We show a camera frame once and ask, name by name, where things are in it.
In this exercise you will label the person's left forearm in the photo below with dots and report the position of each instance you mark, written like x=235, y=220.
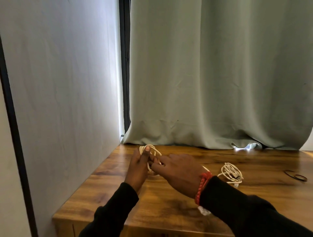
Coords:
x=110, y=214

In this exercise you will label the black window frame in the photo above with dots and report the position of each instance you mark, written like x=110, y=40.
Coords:
x=124, y=61

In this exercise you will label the white side panel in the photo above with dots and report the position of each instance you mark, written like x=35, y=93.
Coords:
x=61, y=97

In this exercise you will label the grey-green curtain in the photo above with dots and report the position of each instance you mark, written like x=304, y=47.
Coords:
x=220, y=73

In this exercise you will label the person's right forearm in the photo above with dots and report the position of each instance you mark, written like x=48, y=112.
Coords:
x=249, y=212

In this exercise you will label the person's right hand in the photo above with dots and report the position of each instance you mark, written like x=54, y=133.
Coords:
x=181, y=173

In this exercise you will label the person's left hand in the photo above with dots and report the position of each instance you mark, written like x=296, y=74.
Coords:
x=138, y=171

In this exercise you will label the wooden cabinet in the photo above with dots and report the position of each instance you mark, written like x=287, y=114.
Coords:
x=256, y=195

